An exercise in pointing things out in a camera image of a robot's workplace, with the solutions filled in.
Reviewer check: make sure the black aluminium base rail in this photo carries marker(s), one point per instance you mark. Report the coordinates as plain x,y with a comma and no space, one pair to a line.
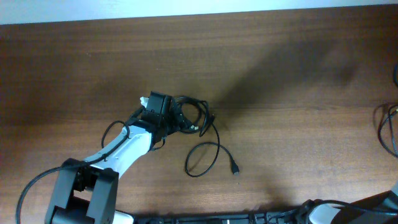
288,217

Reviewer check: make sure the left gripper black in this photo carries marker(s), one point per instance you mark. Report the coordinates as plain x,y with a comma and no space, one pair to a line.
173,123

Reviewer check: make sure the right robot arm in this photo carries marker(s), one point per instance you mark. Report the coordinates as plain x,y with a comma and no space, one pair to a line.
376,209

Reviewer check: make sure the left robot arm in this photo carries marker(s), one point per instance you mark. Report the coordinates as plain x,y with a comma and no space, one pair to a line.
85,191

